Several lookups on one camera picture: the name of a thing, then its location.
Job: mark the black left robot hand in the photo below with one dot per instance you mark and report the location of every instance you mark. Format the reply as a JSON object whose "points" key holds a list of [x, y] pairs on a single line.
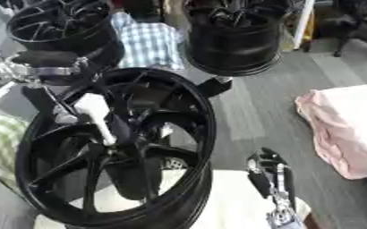
{"points": [[45, 58]]}

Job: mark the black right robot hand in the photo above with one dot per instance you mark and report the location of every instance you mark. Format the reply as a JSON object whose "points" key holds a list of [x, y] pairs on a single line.
{"points": [[262, 179]]}

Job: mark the white pin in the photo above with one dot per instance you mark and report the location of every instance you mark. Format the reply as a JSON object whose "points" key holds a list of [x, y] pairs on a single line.
{"points": [[92, 108], [165, 130]]}

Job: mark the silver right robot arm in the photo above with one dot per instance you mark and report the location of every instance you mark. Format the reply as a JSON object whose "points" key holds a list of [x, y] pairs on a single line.
{"points": [[286, 219]]}

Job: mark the black wheel rim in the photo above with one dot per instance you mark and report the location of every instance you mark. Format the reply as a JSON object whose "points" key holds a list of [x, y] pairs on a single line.
{"points": [[233, 47], [61, 32]]}

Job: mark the black spoked wheel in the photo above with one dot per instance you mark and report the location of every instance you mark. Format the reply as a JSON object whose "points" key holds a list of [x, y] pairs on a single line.
{"points": [[192, 98]]}

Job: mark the green and white checked cloth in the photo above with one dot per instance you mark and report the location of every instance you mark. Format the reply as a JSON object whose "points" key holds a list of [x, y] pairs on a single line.
{"points": [[1, 140]]}

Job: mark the pink cloth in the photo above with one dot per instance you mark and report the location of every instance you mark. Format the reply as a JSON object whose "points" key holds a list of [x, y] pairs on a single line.
{"points": [[348, 128]]}

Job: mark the person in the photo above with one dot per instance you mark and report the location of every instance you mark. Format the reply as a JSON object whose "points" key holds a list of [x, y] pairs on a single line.
{"points": [[150, 41]]}

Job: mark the black chair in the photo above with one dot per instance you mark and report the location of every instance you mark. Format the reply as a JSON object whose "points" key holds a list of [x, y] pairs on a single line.
{"points": [[353, 23]]}

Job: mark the white post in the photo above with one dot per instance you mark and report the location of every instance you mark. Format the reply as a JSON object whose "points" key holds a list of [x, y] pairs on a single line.
{"points": [[302, 23]]}

